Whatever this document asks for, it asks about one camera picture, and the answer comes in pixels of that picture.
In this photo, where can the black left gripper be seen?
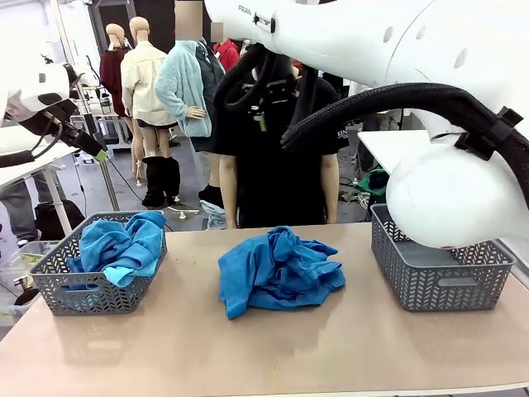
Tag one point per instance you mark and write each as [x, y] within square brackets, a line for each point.
[41, 118]

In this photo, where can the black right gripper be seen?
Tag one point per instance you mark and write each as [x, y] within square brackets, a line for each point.
[270, 93]

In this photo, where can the person's left forearm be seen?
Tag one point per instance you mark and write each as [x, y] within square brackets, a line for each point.
[330, 202]

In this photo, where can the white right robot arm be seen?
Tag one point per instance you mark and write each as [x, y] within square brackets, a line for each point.
[454, 41]

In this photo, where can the person's right forearm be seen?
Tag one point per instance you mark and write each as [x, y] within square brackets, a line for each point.
[229, 207]

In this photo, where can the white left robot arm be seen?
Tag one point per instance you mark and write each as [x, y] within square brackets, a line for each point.
[25, 82]

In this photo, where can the slanted metal pole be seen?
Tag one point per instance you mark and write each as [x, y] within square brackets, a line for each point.
[109, 186]

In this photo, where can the white table with white leg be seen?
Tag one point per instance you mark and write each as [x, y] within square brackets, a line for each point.
[55, 198]

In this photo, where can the mannequin in maroon top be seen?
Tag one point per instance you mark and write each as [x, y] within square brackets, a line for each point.
[111, 82]

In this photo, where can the person in black T-shirt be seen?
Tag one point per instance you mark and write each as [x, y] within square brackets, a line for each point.
[281, 186]

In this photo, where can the mannequin in red top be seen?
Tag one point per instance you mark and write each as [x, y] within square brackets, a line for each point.
[229, 51]

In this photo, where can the black backpack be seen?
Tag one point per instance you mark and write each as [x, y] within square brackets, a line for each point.
[58, 219]

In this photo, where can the mannequin in cream jacket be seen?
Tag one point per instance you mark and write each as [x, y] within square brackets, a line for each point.
[142, 82]

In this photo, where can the black furry boots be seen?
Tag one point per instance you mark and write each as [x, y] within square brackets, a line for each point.
[161, 182]

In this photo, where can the mannequin in light blue fleece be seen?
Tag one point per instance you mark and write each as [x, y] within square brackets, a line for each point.
[182, 82]

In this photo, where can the person in grey trousers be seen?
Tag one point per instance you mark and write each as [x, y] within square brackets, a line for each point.
[16, 207]

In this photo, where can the blue jeans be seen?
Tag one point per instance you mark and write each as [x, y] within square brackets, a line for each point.
[214, 215]

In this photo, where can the white mannequin floor stand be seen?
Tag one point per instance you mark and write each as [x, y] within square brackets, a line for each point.
[182, 213]

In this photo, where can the green bag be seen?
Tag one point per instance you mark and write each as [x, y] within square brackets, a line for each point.
[372, 182]

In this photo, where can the large white table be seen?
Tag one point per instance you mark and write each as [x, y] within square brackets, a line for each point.
[384, 149]

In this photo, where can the clear plastic bin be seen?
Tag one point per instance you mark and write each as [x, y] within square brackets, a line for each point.
[16, 264]

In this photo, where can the grey woven-pattern plastic basket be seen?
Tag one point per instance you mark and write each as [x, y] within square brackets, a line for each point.
[103, 302]
[434, 289]

